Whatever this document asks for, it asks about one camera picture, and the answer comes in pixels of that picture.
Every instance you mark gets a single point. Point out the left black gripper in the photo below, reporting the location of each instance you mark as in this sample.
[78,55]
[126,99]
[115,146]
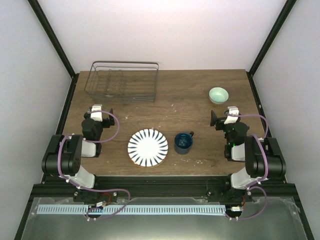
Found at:
[111,122]

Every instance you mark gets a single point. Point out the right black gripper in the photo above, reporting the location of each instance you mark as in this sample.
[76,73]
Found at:
[213,120]

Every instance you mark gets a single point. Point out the mint green bowl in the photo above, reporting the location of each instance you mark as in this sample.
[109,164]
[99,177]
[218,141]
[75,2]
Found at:
[218,95]

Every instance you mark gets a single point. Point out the black wire dish rack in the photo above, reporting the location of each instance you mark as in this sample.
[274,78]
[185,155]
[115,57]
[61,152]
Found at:
[127,81]

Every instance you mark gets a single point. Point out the dark blue mug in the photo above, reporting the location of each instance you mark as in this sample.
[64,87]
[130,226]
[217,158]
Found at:
[183,142]

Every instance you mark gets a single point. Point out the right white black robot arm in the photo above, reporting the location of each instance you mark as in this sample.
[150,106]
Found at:
[261,156]

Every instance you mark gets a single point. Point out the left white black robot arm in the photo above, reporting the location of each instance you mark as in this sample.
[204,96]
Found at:
[64,153]

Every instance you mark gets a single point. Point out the blue striped white plate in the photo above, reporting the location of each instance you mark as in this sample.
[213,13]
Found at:
[147,145]

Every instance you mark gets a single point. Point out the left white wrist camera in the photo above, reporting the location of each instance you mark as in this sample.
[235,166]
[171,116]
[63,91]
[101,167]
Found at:
[95,113]

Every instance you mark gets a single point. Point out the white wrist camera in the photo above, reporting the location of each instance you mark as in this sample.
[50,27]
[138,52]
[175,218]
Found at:
[95,113]
[232,115]

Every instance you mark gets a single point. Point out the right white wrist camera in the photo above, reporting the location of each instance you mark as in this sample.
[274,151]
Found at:
[232,115]

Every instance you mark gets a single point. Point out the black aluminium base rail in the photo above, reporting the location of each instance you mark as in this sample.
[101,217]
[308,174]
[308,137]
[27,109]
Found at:
[215,188]

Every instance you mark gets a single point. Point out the light blue slotted cable duct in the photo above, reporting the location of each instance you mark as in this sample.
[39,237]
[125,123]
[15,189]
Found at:
[78,209]

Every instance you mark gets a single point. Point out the left black frame post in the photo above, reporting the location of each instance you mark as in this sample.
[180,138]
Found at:
[42,18]

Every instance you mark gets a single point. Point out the black frame post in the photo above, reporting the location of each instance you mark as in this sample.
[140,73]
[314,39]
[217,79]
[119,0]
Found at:
[280,20]
[42,18]

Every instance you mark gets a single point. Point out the right black frame post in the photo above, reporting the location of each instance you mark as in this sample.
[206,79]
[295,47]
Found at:
[280,20]

